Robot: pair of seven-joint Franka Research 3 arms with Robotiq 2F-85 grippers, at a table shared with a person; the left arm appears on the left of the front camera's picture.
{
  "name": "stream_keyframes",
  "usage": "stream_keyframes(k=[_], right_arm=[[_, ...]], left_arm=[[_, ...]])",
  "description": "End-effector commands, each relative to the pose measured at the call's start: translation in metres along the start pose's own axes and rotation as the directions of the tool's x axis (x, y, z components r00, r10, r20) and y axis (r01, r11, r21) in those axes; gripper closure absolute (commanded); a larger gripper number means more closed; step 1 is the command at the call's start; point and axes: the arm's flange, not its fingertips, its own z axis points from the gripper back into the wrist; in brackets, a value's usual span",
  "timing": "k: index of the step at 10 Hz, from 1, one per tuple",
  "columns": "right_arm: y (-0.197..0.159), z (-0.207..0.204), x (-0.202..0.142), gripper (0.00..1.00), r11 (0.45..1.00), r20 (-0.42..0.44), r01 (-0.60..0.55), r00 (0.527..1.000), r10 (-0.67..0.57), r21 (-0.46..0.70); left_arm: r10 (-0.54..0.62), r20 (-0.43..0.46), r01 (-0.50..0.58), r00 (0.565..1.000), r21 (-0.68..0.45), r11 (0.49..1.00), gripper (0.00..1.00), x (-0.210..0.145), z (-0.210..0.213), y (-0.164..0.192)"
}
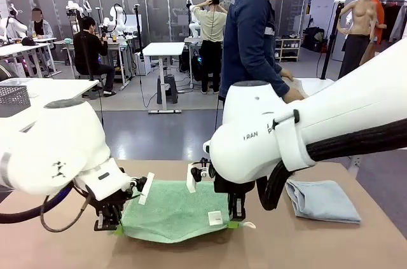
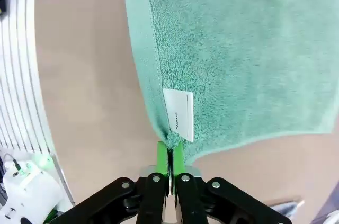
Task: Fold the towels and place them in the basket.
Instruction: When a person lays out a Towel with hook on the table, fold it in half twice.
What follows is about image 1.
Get man in denim jacket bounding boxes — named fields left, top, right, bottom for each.
left=219, top=0, right=314, bottom=104

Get shoe shelf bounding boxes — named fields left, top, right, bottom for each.
left=273, top=37, right=302, bottom=62

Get person's right hand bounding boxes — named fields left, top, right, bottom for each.
left=286, top=88, right=306, bottom=104

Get bare torso mannequin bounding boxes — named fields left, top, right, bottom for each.
left=336, top=0, right=381, bottom=81

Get white standing desk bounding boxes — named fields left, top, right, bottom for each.
left=142, top=41, right=186, bottom=114

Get man in grey jacket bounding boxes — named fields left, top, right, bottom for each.
left=27, top=8, right=54, bottom=39

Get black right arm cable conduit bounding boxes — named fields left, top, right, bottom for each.
left=256, top=119, right=407, bottom=211

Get person's right forearm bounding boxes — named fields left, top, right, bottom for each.
left=251, top=55, right=293, bottom=100

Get pale grey towel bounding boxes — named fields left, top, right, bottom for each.
left=281, top=75, right=319, bottom=101

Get blue-grey towel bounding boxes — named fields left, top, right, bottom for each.
left=284, top=179, right=362, bottom=225

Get green towel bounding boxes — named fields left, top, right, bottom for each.
left=119, top=179, right=256, bottom=244

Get black tripod stand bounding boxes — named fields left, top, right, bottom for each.
left=132, top=3, right=146, bottom=60

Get clothes rack with garments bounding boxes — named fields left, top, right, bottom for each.
left=380, top=0, right=407, bottom=44

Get hanging black cable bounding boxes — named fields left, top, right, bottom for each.
left=99, top=84, right=106, bottom=123

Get person in beige shirt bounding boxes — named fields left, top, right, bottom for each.
left=191, top=0, right=229, bottom=95

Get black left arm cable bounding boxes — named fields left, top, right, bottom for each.
left=0, top=184, right=96, bottom=232

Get mannequin in orange shirt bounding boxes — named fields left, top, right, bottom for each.
left=370, top=0, right=388, bottom=44

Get right wrist camera assembly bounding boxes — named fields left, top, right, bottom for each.
left=186, top=157, right=212, bottom=194

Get dark grey plastic stool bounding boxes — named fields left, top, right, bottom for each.
left=156, top=74, right=179, bottom=105

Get white cabinet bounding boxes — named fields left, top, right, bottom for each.
left=139, top=52, right=152, bottom=76

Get black light stand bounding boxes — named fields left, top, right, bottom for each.
left=321, top=0, right=347, bottom=79

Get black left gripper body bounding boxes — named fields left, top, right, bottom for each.
left=95, top=197, right=125, bottom=224

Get grey mesh basket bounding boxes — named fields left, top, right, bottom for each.
left=0, top=85, right=31, bottom=114

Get black bags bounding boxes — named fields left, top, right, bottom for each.
left=303, top=26, right=328, bottom=53

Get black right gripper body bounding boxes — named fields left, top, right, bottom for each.
left=214, top=177, right=255, bottom=212

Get seated man in black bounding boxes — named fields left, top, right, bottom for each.
left=72, top=16, right=117, bottom=97

